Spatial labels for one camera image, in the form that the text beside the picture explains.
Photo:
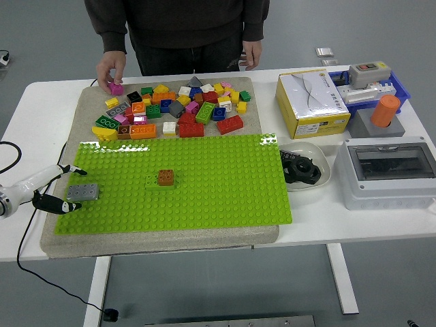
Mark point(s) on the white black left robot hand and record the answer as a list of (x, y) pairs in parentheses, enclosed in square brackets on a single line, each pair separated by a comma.
[(30, 180)]

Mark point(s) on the person's left hand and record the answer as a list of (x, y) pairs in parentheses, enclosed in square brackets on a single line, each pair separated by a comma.
[(253, 54)]

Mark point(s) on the person's right hand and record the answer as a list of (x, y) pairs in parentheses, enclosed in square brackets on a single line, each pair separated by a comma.
[(114, 66)]

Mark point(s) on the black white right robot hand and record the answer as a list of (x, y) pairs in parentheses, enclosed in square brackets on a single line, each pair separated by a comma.
[(413, 324)]

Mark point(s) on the pink toy brick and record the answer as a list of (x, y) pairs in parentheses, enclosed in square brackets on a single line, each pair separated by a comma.
[(226, 94), (116, 90), (140, 120), (226, 84), (121, 119)]

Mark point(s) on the grey long toy brick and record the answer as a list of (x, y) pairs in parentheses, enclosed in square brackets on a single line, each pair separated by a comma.
[(116, 110), (82, 191)]

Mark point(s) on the person's right forearm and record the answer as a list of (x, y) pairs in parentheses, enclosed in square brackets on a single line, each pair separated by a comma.
[(112, 35)]

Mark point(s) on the person's left forearm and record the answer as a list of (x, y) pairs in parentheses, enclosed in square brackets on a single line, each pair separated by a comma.
[(254, 27)]

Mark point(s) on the small yellow toy brick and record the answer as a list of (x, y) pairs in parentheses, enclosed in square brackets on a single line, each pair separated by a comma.
[(111, 102), (147, 101)]

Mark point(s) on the black toy brick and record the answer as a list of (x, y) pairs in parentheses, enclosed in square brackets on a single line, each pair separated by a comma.
[(134, 97)]

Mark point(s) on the small green toy brick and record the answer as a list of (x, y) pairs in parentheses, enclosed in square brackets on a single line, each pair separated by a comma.
[(147, 91)]

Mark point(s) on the orange white toy brick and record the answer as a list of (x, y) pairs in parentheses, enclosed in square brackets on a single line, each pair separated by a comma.
[(138, 108)]

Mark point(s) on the yellow sloped toy brick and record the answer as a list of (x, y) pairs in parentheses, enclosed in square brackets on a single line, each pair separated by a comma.
[(161, 89)]

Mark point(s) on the dark green long toy brick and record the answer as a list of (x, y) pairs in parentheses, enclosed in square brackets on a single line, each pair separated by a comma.
[(107, 122)]

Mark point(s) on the orange long toy brick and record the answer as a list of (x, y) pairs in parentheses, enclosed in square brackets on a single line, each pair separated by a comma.
[(143, 131), (164, 98)]

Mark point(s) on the green square toy brick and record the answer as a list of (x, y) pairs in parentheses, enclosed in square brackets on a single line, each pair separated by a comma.
[(153, 111)]

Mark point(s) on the red square toy brick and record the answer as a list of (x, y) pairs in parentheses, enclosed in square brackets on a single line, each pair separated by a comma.
[(210, 97)]

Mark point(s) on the blue toy brick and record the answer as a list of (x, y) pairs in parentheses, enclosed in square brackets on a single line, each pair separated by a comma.
[(195, 92), (219, 114), (166, 106)]

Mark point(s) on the grey roof-shaped toy brick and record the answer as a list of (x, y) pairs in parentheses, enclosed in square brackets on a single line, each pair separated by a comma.
[(194, 82)]

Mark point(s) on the brown hollow toy brick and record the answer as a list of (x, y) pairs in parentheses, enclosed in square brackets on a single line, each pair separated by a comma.
[(124, 132)]

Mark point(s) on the yellow curved toy brick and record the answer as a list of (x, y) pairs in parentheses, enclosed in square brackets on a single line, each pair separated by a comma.
[(105, 134)]

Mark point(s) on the red long toy brick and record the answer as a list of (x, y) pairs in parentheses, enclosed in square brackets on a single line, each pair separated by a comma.
[(191, 130), (230, 125)]

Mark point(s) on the dark grey toy brick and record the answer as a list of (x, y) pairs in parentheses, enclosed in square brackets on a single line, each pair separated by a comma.
[(176, 109)]

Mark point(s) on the lime long toy brick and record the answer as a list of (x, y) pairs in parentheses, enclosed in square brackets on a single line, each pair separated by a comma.
[(205, 113)]

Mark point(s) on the magenta toy brick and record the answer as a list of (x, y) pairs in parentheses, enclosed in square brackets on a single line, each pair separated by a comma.
[(192, 107)]

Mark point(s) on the red sloped toy brick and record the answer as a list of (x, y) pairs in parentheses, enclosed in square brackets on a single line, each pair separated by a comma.
[(187, 118)]

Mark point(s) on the lime green toy brick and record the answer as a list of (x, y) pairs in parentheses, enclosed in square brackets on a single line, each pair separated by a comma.
[(151, 182)]

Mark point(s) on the brown square toy brick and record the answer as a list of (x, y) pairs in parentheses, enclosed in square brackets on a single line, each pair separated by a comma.
[(166, 177)]

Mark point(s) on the green studded baseplate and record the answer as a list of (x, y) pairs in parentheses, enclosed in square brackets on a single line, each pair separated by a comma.
[(221, 190)]

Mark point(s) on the silver floor plate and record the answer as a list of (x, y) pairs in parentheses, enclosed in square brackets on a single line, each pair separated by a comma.
[(324, 51), (330, 62)]

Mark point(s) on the yellow white carton box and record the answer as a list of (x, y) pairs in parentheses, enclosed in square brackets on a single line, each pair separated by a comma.
[(308, 100)]

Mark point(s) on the person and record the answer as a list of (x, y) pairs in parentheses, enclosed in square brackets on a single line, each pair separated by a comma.
[(184, 27)]

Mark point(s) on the white table leg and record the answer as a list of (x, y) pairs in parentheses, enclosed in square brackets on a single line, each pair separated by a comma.
[(342, 279), (97, 293)]

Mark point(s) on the black adapter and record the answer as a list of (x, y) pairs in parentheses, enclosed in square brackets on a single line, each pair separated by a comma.
[(340, 79)]

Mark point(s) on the black ribbed part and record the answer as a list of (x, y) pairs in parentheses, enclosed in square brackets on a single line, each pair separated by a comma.
[(289, 155)]

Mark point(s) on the white shallow dish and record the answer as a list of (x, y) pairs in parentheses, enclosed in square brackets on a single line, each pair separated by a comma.
[(306, 148)]

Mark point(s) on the white power strip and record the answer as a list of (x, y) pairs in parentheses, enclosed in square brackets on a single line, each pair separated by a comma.
[(356, 95)]

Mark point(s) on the white floor socket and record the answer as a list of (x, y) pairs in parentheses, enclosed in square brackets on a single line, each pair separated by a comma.
[(3, 59)]

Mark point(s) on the grey square block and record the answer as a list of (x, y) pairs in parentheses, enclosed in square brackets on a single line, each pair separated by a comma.
[(359, 126)]

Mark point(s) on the white distribution box clear lid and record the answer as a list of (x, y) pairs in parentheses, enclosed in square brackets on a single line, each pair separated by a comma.
[(381, 197)]

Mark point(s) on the large black hex nut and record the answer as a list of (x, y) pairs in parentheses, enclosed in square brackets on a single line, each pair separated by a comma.
[(311, 175)]

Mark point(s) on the white circuit breaker row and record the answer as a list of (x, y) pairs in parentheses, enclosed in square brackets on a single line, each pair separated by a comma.
[(386, 88)]

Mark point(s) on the orange cylinder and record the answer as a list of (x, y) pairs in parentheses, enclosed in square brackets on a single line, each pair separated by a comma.
[(385, 110)]

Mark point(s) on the grey-brown table mat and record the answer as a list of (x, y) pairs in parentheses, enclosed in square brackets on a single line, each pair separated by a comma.
[(170, 243)]

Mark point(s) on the blue plastic bin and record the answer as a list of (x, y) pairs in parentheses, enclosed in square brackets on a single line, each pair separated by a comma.
[(403, 93)]

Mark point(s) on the grey metal panel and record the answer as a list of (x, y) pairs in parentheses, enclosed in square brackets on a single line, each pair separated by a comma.
[(231, 322)]

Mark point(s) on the grey switch box red button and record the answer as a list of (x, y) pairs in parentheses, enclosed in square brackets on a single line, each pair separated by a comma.
[(369, 75)]

